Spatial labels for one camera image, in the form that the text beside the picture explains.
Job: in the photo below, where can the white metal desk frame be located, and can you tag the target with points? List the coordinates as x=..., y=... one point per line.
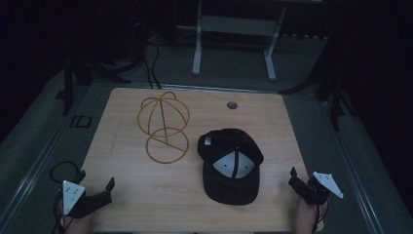
x=238, y=26

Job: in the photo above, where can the person's right hand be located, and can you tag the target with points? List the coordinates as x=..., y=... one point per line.
x=307, y=217

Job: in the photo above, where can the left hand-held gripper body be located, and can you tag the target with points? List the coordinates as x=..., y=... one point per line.
x=74, y=195

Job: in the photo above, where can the black tripod stand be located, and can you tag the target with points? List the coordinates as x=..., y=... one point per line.
x=334, y=97
x=68, y=87

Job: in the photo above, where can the black floor bracket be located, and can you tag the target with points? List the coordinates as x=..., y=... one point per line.
x=81, y=121

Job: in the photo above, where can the grey round table grommet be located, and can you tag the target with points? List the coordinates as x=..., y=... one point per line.
x=232, y=105

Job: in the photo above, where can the black baseball cap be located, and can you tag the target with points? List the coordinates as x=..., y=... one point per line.
x=229, y=169

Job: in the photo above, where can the person's left hand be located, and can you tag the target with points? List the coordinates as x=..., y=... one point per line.
x=78, y=225

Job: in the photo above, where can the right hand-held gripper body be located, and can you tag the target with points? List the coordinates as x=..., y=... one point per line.
x=326, y=183

